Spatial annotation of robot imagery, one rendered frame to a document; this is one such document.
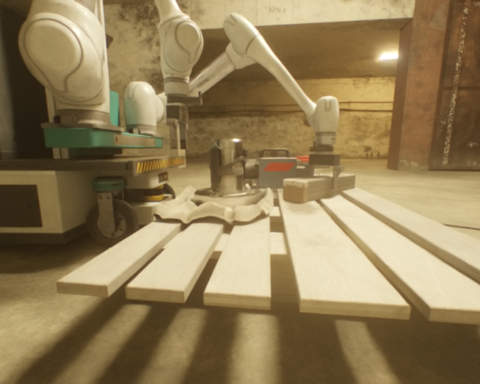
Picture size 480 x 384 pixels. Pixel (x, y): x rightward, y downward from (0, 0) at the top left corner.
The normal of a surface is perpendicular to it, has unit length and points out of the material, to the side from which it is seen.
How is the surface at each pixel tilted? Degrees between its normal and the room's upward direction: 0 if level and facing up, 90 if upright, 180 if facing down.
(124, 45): 90
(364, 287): 0
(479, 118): 90
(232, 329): 0
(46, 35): 97
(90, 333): 0
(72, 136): 90
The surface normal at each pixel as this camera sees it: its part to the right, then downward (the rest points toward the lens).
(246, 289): 0.00, -0.99
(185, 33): 0.44, 0.29
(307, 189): 0.65, 0.13
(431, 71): -0.12, 0.17
